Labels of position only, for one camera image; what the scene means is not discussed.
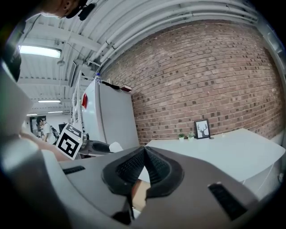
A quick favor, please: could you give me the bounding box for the person's left forearm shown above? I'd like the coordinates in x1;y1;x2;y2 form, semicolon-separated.
19;131;69;162

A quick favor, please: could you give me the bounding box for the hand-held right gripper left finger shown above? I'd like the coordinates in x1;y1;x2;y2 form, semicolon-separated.
59;146;146;225

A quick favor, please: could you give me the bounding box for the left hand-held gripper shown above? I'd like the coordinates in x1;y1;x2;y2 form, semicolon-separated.
55;122;112;161

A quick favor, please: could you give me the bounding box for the black head-worn camera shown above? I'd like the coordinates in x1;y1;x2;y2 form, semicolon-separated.
66;1;96;21

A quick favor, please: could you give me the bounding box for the white metal ladder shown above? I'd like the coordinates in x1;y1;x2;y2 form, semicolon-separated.
69;69;85;126

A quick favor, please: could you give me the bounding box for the framed deer picture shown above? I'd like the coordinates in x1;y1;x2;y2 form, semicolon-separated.
194;119;211;140

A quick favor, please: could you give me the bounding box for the person's white shirt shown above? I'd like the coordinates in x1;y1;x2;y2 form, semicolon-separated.
0;60;34;137

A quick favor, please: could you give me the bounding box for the white desk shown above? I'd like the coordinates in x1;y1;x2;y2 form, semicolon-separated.
138;127;286;202

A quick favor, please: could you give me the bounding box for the large ceiling light panel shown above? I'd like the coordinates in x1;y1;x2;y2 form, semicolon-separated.
18;44;62;59

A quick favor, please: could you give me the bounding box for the tall white cabinet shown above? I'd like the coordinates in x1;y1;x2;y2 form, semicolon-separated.
80;79;140;148

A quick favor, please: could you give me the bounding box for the person's face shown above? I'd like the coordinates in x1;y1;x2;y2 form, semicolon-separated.
42;0;88;20

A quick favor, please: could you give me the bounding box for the red sticker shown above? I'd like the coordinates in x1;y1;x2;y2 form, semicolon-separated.
81;93;89;110

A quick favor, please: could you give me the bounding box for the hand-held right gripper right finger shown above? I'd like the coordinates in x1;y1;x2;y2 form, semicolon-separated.
135;146;260;228

